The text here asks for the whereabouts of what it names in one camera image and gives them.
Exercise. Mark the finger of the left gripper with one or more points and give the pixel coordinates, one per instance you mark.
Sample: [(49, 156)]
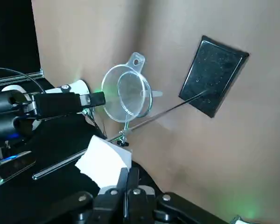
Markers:
[(58, 103), (51, 116)]

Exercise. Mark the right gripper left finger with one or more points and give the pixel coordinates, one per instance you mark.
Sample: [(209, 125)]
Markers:
[(114, 207)]

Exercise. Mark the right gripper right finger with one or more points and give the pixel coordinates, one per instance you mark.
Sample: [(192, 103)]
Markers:
[(142, 207)]

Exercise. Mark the white filter paper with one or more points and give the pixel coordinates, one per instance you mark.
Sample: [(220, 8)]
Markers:
[(102, 161)]

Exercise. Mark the clear funnel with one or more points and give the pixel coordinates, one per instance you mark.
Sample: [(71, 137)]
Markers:
[(112, 93)]

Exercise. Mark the aluminium table edge rail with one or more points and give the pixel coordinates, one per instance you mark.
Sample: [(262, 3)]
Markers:
[(14, 75)]

